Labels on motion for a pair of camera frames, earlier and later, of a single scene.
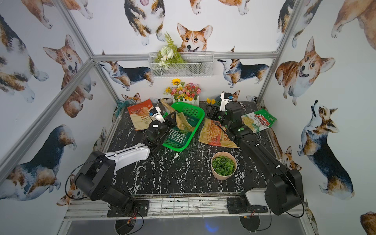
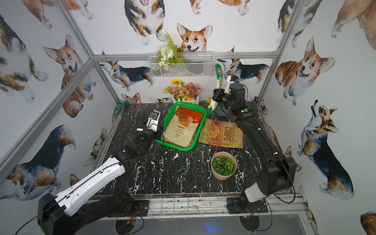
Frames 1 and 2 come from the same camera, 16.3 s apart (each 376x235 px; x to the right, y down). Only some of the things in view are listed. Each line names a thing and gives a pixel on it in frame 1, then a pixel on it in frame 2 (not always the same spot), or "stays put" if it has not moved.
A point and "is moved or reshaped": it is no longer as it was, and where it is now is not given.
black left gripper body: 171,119 to 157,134
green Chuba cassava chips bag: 259,119 is moved or reshaped
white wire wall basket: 198,64 stays put
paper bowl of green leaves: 223,165 stays put
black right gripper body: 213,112 to 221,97
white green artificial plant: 168,55 stays put
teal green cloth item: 121,105 stays put
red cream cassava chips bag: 139,115 to 180,129
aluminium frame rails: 279,55 stays put
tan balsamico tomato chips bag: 213,132 stays put
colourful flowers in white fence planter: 182,92 stays put
